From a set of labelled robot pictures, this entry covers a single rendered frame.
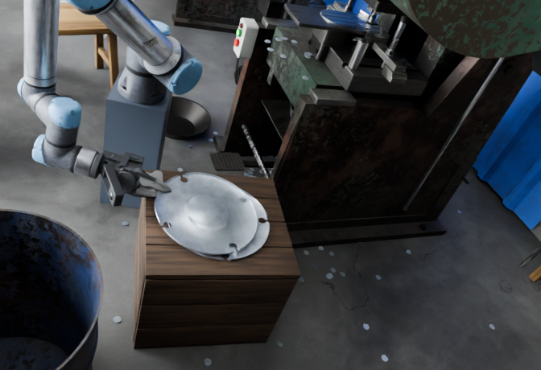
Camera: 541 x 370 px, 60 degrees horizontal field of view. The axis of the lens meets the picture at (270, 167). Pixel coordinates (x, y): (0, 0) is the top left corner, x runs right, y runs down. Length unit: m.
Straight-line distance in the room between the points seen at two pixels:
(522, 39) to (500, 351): 1.12
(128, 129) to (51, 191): 0.43
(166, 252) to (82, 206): 0.64
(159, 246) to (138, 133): 0.47
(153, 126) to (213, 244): 0.48
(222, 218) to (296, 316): 0.50
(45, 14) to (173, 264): 0.66
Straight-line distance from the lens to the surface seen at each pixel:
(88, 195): 1.84
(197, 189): 1.35
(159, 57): 1.29
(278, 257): 1.29
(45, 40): 1.28
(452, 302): 2.00
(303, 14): 1.57
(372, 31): 1.63
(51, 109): 1.27
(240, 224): 1.31
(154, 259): 1.21
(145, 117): 1.53
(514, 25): 1.35
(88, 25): 2.20
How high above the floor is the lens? 1.30
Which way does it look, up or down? 38 degrees down
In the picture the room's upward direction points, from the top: 20 degrees clockwise
